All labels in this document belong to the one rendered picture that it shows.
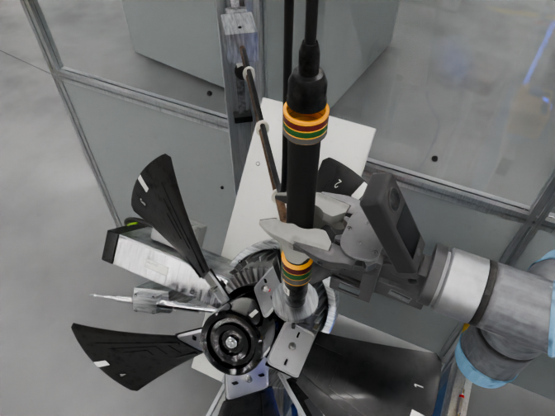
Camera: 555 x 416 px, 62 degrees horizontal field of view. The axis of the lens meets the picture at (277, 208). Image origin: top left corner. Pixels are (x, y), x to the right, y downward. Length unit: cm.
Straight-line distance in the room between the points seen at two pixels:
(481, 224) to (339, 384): 81
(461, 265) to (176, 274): 68
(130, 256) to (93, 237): 157
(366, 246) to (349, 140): 50
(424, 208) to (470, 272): 99
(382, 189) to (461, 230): 109
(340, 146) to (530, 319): 59
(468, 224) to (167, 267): 91
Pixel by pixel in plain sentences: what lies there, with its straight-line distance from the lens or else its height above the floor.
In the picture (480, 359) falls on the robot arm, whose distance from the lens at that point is 63.
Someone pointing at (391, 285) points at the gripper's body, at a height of 152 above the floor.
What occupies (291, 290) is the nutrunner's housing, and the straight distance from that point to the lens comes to 67.
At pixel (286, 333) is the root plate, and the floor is 119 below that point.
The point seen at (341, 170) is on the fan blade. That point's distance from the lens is 82.
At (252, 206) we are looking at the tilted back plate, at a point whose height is 118.
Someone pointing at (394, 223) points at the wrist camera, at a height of 162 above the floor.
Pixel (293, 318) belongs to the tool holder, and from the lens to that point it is 70.
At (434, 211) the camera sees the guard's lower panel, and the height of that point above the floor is 89.
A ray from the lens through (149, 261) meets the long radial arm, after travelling 108.
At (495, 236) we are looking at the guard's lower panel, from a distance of 154.
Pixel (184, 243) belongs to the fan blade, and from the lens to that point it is 88.
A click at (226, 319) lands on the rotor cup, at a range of 84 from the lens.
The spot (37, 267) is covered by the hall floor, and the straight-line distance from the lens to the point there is 267.
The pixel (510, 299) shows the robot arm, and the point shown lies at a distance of 54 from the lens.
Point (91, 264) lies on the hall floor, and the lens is 257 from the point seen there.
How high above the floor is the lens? 199
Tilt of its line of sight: 50 degrees down
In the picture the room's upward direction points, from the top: straight up
